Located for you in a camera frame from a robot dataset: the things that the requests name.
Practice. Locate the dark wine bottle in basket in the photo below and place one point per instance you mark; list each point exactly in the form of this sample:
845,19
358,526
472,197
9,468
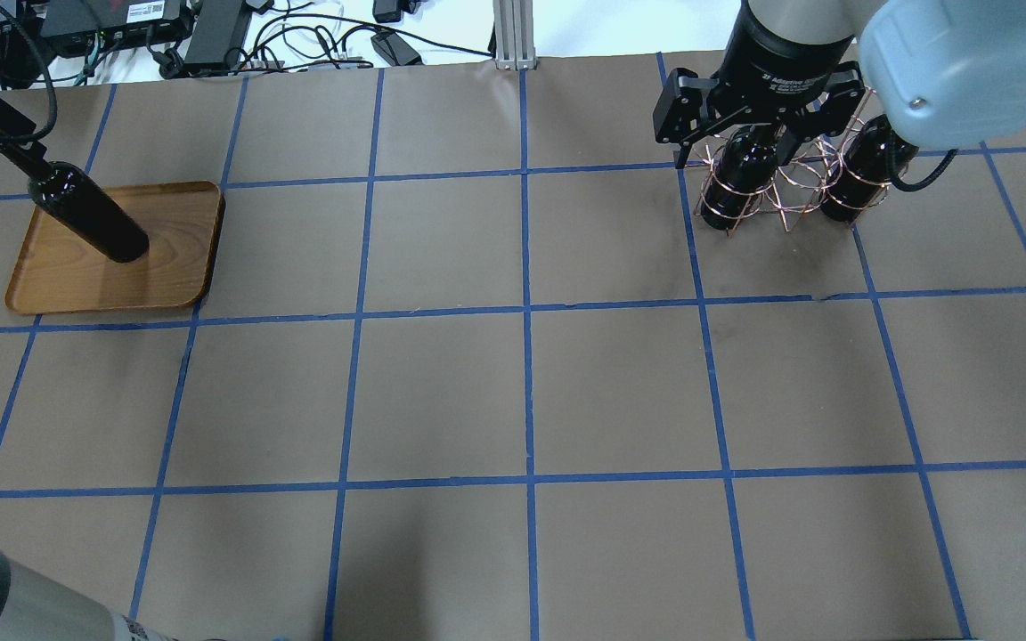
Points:
746,167

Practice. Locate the black power adapter brick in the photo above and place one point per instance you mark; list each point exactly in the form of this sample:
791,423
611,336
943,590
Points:
217,38

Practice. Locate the dark wine bottle carried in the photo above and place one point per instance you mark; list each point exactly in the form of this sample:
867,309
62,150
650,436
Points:
70,196

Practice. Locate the aluminium frame post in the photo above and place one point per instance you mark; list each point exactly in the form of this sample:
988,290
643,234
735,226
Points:
515,48

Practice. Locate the wooden tray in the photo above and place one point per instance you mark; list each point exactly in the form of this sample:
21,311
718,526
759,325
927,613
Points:
155,249

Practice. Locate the small black power adapter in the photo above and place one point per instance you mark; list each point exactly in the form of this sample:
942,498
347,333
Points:
394,50

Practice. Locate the copper wire bottle basket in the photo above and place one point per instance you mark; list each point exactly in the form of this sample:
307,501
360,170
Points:
796,190

